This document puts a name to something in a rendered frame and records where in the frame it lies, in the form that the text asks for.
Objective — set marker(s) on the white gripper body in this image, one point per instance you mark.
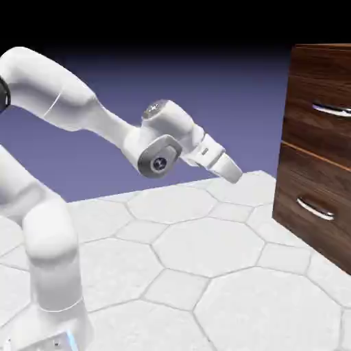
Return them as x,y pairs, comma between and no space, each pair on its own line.
228,167

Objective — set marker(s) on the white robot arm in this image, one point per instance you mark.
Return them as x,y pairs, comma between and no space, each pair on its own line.
68,107

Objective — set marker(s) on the dark wood cabinet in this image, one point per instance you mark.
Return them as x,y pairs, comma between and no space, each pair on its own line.
315,153

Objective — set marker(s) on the dark wood drawer front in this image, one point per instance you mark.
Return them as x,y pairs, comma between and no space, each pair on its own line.
318,129
307,219

